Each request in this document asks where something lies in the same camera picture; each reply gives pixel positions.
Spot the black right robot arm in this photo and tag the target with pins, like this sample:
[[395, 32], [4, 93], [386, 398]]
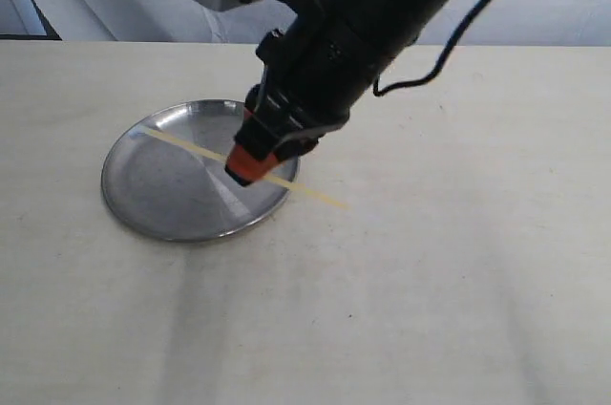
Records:
[[262, 147]]

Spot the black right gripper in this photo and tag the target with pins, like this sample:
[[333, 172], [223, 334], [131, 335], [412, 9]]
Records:
[[316, 70]]

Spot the white plastic strip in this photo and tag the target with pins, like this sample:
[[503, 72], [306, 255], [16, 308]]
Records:
[[204, 152]]

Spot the round metal plate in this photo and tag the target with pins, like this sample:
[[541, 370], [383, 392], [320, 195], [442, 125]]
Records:
[[168, 193]]

